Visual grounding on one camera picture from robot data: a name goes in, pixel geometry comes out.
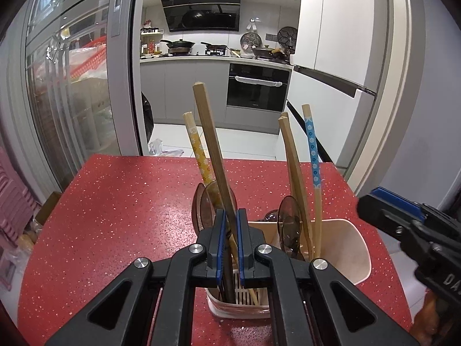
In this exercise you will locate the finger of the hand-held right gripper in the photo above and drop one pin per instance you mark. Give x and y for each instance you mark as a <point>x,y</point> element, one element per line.
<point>381,216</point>
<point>399,202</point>

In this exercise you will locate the black built-in oven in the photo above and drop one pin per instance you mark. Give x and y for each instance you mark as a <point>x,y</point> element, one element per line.
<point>257,90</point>

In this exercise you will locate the beige cutlery holder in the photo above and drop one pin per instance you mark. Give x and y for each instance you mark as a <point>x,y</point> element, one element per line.
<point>342,252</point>

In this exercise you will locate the round dark steamer rack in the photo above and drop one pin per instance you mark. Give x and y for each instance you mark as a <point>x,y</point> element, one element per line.
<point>287,36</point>

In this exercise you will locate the black wok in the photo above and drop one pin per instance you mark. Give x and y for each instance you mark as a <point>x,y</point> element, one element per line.
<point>178,45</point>

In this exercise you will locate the black garbage bag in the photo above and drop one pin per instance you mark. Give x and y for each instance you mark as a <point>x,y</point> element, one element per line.
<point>147,115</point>

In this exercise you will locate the glass door refrigerator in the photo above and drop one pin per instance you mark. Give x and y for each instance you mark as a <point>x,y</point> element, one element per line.
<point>72,97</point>

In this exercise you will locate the white refrigerator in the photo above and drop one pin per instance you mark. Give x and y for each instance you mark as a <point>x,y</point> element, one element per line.
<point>345,122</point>

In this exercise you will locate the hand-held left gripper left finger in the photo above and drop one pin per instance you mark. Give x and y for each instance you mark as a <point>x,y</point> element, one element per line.
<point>220,252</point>

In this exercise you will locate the small dark translucent spoon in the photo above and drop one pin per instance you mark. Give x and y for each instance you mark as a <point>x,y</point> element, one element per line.
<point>269,217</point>

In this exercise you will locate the black range hood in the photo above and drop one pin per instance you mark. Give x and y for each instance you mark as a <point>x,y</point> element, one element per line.
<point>201,14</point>

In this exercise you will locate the person's right hand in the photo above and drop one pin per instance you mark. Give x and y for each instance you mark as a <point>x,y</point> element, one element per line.
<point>426,317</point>

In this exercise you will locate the blue patterned chopstick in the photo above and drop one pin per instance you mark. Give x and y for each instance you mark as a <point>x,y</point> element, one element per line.
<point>314,158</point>

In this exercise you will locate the cardboard box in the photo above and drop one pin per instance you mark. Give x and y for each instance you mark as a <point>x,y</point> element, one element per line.
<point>48,207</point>

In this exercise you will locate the black frying pan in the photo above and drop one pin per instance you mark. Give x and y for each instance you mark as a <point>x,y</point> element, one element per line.
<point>216,47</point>

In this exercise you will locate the grey kitchen cabinet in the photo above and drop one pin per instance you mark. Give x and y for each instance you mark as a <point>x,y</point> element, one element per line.
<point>187,90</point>

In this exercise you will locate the stack of pink plastic stools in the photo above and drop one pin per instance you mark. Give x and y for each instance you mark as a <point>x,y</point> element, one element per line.
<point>16,198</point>

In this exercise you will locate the single pink plastic stool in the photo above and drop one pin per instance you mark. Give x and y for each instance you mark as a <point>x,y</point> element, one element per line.
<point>9,268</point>

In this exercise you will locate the round metal steamer rack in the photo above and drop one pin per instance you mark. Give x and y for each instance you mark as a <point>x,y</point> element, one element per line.
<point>249,41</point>

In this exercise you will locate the plain wooden chopstick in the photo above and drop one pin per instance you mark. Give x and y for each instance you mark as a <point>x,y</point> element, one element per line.
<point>293,165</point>
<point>285,114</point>
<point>210,144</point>

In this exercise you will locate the white plastic bag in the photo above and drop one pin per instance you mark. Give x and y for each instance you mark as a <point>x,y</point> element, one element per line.
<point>164,148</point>

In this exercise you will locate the rack of condiment bottles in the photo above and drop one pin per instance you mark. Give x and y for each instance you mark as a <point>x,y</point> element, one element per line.
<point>150,43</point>

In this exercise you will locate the yellow patterned chopstick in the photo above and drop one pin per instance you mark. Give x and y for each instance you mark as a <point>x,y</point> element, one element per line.
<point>198,151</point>

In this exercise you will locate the red plastic basket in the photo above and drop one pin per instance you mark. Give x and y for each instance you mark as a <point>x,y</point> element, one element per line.
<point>90,57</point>

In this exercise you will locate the white wall cabinet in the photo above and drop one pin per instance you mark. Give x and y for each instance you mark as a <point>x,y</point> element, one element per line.
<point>342,21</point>

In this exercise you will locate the cooking pot with food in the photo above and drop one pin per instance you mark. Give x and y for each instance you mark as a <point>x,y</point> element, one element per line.
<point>270,53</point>

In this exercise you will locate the large dark translucent spoon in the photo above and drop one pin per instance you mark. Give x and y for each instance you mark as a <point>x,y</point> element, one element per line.
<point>288,223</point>
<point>197,205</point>
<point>210,209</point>

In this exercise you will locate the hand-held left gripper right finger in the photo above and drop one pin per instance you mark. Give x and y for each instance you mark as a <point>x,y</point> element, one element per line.
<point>242,252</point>

